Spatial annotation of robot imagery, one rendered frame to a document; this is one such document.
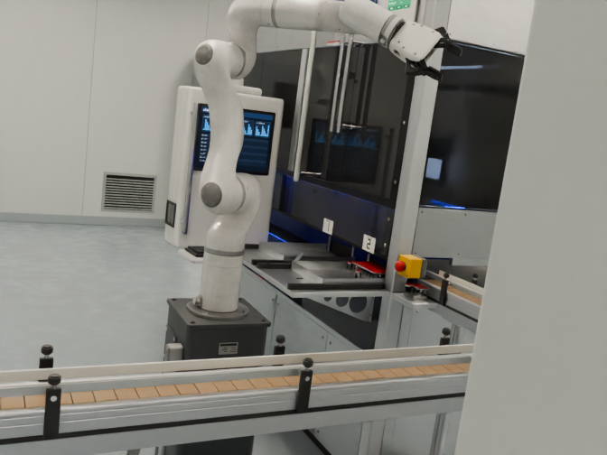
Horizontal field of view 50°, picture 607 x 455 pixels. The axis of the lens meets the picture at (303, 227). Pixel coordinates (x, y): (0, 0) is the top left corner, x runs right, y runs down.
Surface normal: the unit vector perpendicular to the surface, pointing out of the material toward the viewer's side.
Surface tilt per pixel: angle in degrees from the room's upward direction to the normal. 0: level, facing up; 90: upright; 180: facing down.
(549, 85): 90
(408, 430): 90
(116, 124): 90
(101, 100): 90
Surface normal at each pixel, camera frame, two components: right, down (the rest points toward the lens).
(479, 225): 0.44, 0.20
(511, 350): -0.89, -0.04
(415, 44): -0.05, -0.38
